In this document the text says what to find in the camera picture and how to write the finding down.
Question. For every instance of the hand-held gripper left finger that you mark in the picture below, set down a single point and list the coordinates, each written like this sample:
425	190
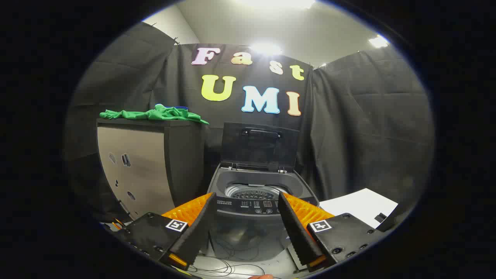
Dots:
195	232

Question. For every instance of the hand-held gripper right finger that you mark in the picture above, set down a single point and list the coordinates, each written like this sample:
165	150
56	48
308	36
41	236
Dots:
298	232

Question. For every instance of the grey top-load washing machine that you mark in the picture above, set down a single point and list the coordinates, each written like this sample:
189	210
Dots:
252	180

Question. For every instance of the green polo shirt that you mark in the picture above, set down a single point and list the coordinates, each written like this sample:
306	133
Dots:
162	113

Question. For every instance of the dark cabinet with silver door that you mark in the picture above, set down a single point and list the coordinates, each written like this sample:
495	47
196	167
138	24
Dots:
135	166

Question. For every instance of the black backdrop cloth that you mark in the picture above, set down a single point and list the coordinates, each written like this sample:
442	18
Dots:
348	116

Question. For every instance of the ceiling light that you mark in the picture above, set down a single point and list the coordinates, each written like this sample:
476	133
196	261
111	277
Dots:
378	41

